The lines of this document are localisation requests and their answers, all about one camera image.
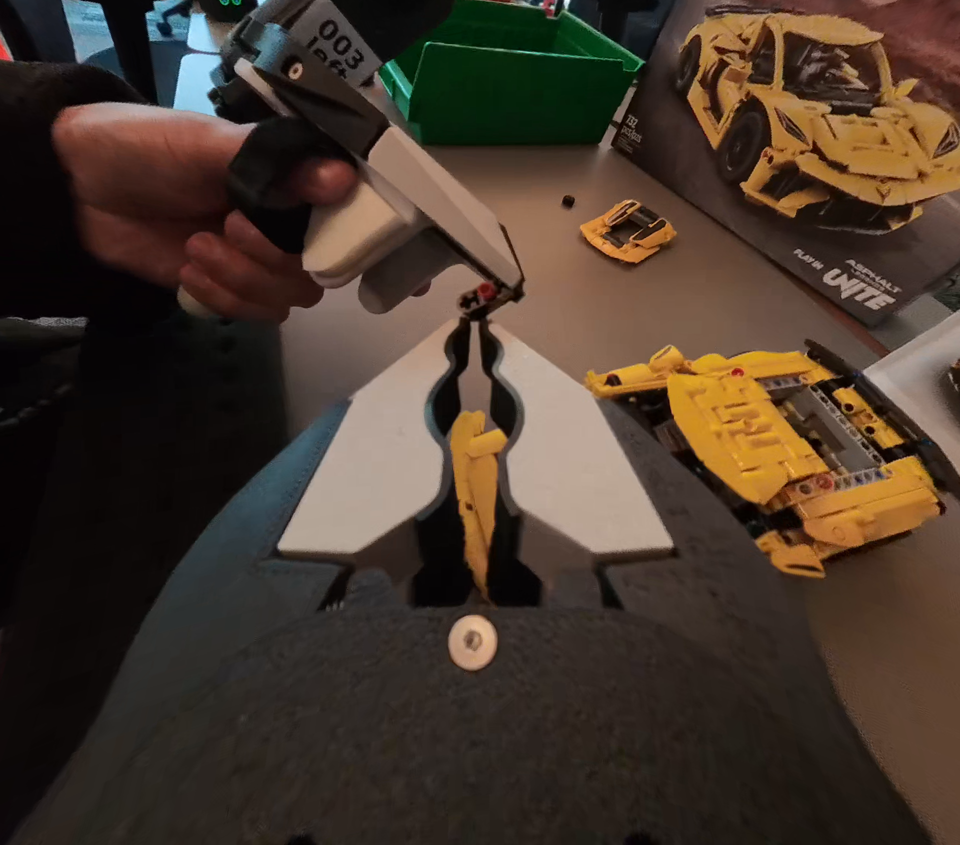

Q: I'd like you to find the short black holed beam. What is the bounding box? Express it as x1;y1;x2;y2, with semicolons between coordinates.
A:
457;281;526;320

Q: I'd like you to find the yellow headlight panel piece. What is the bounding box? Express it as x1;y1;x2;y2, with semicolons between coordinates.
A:
579;200;678;265

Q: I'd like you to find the person's left hand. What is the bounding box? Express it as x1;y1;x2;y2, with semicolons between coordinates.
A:
52;102;361;325

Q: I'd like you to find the green plastic bin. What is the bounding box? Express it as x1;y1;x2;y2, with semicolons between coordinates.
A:
378;0;646;147

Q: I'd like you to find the yellow toy brick car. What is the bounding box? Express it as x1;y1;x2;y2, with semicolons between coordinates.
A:
448;342;960;602

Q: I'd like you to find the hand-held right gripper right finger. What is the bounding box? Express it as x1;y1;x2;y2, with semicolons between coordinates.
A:
480;320;675;608

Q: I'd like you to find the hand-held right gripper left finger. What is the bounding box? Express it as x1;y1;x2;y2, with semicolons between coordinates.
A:
277;318;470;608

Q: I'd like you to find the car picture instruction booklet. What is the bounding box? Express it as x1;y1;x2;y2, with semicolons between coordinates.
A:
862;312;960;434

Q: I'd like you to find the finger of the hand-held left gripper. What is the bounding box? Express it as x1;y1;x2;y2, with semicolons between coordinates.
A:
369;125;526;299

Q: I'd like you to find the person's left forearm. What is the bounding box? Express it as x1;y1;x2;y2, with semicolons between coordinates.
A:
0;61;144;321

